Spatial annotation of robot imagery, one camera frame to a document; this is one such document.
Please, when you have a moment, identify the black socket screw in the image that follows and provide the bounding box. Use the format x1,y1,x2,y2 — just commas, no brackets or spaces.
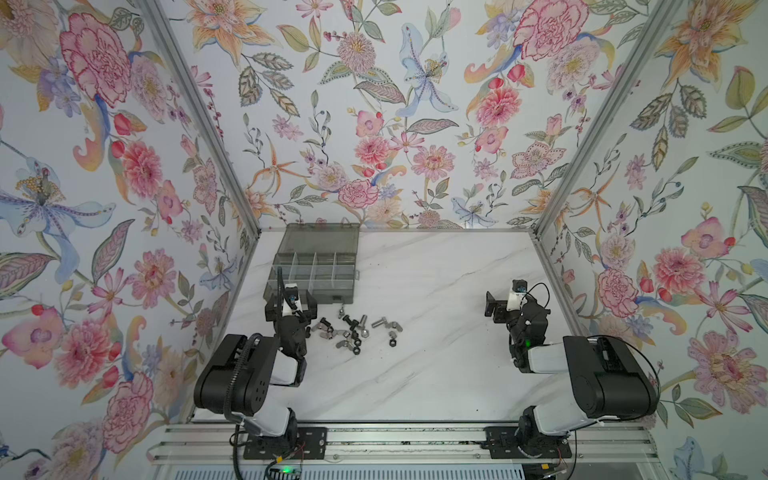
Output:
342,315,359,331

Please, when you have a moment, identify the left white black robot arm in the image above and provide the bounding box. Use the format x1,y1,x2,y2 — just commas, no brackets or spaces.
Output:
193,284,317,443

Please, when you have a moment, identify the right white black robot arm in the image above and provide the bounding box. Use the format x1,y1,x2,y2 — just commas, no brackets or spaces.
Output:
484,291,659,442

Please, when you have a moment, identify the grey plastic organizer box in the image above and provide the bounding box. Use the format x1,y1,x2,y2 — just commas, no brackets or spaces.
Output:
263,223,360,304

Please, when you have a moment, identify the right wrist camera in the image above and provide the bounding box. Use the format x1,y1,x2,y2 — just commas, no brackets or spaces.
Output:
506,279,528,311

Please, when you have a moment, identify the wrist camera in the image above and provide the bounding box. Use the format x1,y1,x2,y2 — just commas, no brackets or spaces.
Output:
506,279,528,311
283,283,300,303

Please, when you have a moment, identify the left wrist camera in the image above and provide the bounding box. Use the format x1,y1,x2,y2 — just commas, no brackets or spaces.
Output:
283,283,300,303

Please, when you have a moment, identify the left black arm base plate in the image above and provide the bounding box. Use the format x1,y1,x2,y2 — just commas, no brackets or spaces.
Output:
242,427,328,460

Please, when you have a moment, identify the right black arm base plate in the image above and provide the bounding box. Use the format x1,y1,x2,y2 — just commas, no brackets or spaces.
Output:
480,426,572,461

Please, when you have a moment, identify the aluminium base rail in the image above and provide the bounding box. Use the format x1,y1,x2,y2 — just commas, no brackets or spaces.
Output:
146,422,661,466

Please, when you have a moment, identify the left aluminium corner post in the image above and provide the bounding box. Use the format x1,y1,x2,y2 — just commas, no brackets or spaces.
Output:
137,0,261,239

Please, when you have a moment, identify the aluminium corner post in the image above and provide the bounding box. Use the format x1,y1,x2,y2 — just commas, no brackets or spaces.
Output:
530,1,679,240
137,0,261,239

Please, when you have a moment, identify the right aluminium corner post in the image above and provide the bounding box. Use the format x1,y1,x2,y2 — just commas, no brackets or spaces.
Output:
530,1,679,240

